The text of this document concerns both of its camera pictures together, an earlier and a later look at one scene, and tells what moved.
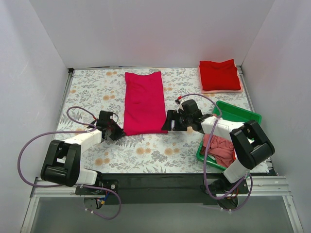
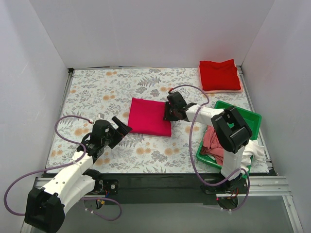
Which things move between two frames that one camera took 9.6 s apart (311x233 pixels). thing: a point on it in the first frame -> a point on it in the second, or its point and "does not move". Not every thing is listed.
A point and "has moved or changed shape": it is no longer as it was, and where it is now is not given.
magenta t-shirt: x=144 y=106 has moved or changed shape
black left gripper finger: x=117 y=132 -> x=123 y=128
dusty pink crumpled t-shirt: x=222 y=150 does not move
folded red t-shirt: x=219 y=76 does not move
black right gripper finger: x=172 y=114 -> x=166 y=116
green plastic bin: x=232 y=112 does not move
